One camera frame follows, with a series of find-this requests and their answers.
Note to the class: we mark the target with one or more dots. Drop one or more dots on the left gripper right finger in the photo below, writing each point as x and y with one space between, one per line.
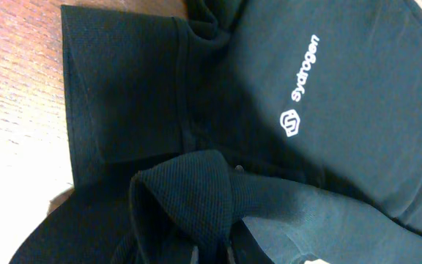
230 259

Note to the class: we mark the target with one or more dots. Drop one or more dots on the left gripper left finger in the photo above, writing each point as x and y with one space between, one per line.
195 256

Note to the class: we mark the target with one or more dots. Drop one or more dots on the black Sydrogen polo shirt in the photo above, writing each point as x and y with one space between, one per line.
290 130

